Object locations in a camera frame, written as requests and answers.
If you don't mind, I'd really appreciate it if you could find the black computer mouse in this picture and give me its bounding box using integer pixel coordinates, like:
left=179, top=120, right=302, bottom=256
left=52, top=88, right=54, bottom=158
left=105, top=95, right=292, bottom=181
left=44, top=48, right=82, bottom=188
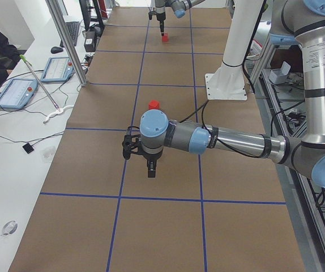
left=50, top=46, right=63, bottom=54

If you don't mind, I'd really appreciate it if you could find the black keyboard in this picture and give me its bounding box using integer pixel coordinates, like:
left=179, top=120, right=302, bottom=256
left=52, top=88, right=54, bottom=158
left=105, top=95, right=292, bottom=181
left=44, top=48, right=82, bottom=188
left=65, top=21, right=80, bottom=46

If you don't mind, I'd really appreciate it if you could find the small white open box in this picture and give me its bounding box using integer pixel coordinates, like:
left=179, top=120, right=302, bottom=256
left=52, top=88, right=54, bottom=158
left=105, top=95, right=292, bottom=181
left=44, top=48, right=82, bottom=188
left=268, top=61, right=291, bottom=84

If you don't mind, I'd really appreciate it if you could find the small black square chip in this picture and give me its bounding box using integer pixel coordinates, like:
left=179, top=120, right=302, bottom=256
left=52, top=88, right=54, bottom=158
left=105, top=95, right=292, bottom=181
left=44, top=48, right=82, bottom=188
left=22, top=143, right=35, bottom=154

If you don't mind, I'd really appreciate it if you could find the aluminium frame post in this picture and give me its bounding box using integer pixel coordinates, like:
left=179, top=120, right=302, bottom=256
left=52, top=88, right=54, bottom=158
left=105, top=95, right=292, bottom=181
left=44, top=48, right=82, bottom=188
left=45, top=0, right=87, bottom=87

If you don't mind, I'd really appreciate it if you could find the black power adapter box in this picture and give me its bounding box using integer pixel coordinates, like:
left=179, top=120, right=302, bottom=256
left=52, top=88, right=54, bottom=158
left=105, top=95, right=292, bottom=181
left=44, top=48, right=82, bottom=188
left=84, top=31, right=97, bottom=52

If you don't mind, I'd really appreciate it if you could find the metal rod green tip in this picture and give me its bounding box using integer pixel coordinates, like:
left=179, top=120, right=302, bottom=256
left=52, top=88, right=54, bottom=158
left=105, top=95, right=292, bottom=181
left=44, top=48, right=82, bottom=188
left=19, top=54, right=61, bottom=112

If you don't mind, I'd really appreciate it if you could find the white central post base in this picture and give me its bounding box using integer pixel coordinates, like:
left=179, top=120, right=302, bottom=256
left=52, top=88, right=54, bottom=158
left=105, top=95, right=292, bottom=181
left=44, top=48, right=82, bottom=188
left=205, top=0, right=265, bottom=101

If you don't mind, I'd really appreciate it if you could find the far blue teach pendant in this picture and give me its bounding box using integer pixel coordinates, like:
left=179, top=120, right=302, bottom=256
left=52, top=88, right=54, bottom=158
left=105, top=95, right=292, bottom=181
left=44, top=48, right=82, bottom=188
left=41, top=57, right=74, bottom=83

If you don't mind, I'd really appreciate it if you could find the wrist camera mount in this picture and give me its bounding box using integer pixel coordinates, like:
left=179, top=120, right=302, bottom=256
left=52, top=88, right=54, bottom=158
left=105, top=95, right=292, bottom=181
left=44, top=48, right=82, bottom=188
left=148, top=8, right=157, bottom=20
left=122, top=126, right=142, bottom=160

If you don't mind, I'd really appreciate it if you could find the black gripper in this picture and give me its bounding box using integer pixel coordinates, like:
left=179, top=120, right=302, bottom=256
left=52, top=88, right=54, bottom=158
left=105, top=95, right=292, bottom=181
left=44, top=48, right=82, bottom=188
left=156, top=12, right=165, bottom=35
left=142, top=147, right=163, bottom=178

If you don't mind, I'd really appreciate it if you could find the blue teach pendant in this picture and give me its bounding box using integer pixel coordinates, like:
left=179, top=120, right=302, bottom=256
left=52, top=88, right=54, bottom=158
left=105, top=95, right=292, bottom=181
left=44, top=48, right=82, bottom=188
left=0, top=78, right=39, bottom=109
left=41, top=57, right=74, bottom=83

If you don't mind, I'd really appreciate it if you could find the red block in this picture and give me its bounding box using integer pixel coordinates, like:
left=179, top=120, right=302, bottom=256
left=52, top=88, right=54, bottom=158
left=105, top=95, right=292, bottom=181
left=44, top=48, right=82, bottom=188
left=161, top=33, right=169, bottom=43
left=148, top=100, right=160, bottom=110

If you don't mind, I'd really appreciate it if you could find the clear tape roll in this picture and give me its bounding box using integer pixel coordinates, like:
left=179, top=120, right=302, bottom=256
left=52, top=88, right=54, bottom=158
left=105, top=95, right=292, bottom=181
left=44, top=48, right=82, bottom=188
left=1, top=220, right=18, bottom=236

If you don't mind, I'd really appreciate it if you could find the near blue teach pendant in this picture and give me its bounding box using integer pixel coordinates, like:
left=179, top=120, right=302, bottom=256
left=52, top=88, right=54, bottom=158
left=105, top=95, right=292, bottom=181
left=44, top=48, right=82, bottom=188
left=0, top=78, right=39, bottom=109

